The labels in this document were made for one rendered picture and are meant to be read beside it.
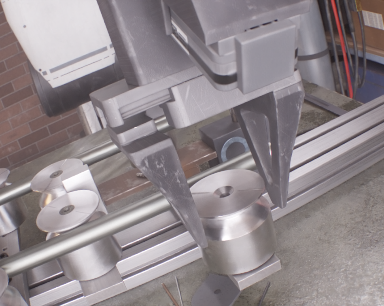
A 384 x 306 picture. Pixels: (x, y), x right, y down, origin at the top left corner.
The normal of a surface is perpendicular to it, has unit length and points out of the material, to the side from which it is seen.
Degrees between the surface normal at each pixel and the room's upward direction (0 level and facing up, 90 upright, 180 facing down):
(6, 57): 90
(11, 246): 0
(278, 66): 116
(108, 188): 0
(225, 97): 80
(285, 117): 101
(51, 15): 90
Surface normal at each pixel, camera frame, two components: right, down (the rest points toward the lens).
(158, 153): 0.39, 0.49
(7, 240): -0.28, -0.86
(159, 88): 0.29, 0.18
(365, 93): -0.90, 0.40
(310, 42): -0.03, 0.46
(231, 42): 0.44, 0.67
